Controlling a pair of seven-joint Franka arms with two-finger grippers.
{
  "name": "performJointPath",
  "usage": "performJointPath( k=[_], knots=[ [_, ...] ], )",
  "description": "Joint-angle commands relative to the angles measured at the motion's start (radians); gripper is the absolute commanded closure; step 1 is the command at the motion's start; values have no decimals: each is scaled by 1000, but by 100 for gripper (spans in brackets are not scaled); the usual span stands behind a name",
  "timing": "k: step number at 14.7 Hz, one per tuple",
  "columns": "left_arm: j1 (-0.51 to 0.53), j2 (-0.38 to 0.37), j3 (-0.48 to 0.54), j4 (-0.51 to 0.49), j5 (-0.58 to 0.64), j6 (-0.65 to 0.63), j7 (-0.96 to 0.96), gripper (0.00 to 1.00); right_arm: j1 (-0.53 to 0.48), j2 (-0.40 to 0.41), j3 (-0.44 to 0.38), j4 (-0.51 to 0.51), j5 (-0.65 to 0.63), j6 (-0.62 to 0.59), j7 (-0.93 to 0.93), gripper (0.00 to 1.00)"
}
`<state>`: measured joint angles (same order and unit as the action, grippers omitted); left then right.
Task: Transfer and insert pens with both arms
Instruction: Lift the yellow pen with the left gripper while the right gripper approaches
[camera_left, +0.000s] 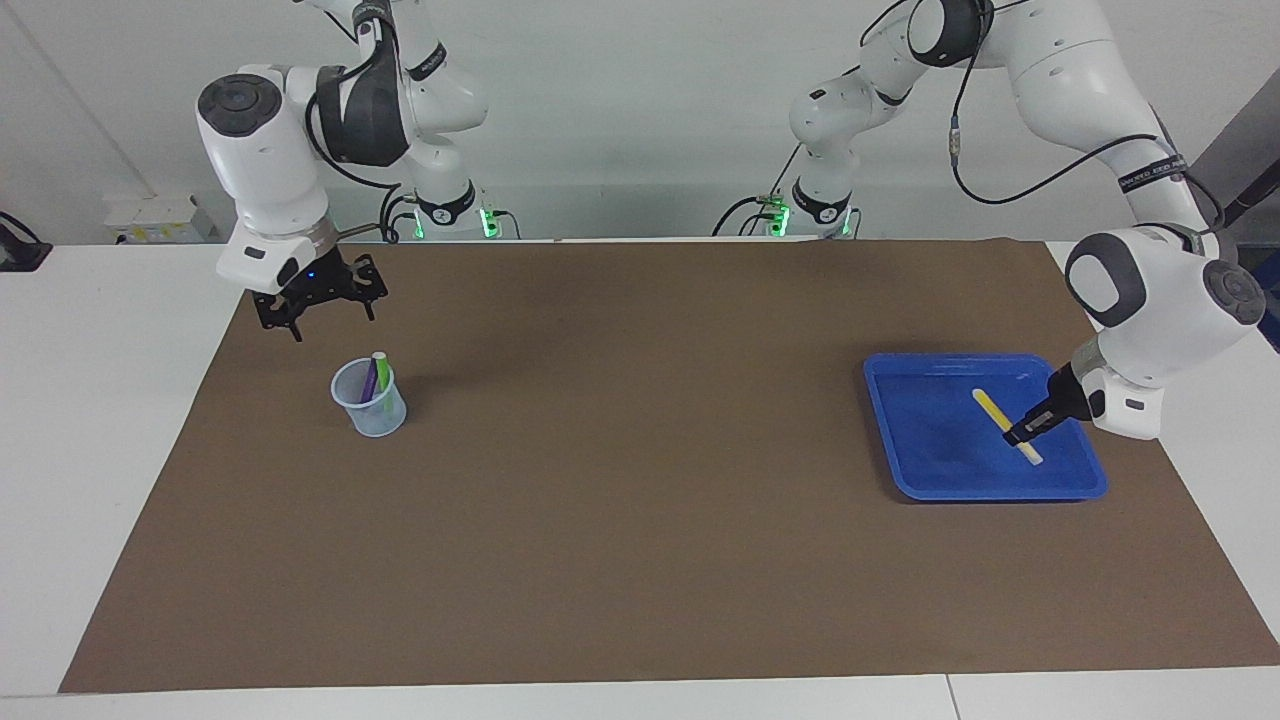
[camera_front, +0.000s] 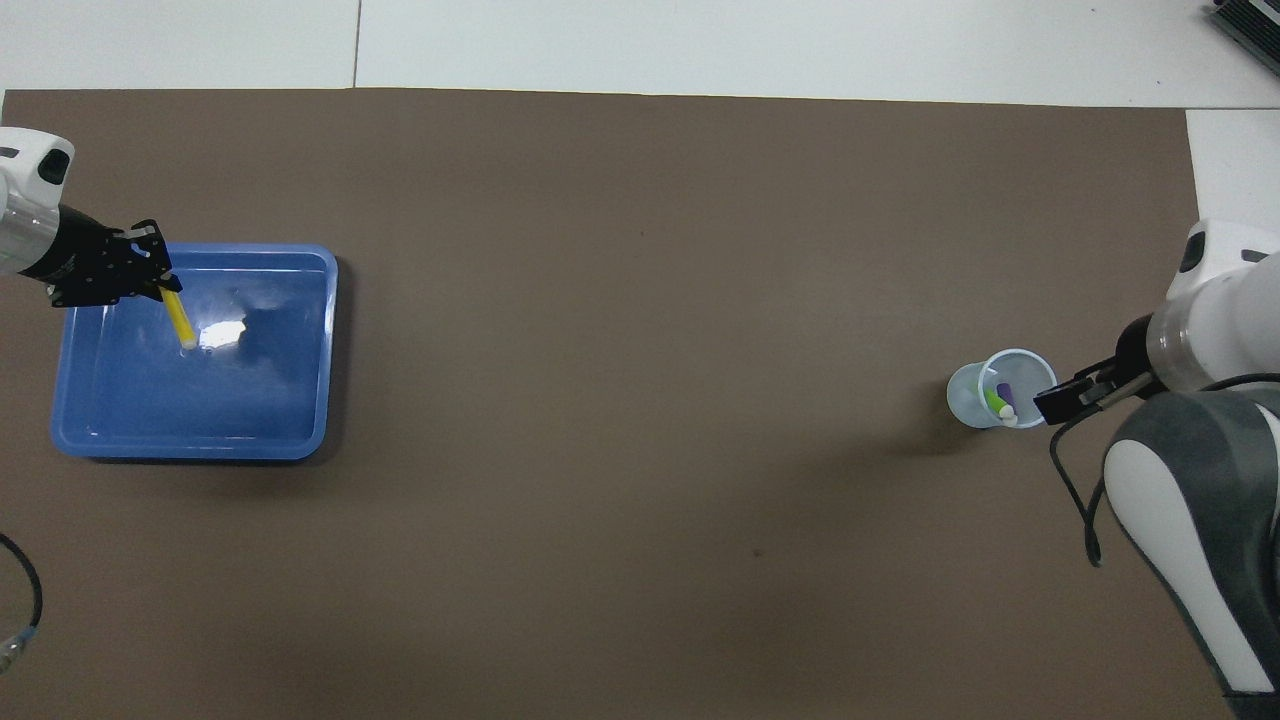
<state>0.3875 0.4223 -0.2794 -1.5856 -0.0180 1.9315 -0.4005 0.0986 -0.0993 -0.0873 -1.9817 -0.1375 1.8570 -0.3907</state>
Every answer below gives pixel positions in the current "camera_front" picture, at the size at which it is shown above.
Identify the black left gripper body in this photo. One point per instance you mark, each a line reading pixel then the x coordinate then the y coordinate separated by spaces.
pixel 85 260

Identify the blue plastic tray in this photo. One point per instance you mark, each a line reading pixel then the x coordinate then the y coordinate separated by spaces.
pixel 250 400

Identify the yellow marker pen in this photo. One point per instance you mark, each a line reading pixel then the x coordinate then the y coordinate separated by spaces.
pixel 182 325

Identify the brown table mat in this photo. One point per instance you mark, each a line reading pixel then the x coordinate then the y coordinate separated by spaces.
pixel 640 300

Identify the translucent plastic cup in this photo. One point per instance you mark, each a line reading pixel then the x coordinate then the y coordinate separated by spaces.
pixel 962 395

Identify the green marker pen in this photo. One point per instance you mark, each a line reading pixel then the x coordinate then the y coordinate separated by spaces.
pixel 994 400

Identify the grey ribbed device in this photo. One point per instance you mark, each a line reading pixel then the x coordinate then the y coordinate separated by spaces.
pixel 1255 25

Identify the purple marker pen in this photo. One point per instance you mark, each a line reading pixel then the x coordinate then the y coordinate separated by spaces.
pixel 1005 392

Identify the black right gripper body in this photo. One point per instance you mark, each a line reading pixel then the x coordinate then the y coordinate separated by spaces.
pixel 1138 360

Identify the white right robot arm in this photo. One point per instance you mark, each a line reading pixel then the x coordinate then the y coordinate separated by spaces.
pixel 1220 330

